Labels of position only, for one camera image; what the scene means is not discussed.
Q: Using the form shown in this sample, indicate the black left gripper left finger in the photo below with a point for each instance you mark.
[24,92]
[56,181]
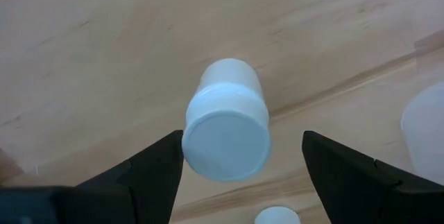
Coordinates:
[156,175]

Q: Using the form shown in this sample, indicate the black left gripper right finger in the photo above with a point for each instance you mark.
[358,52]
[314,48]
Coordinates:
[347,189]

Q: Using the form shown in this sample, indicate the white pill bottle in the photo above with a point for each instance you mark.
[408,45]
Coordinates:
[277,217]
[426,130]
[225,140]

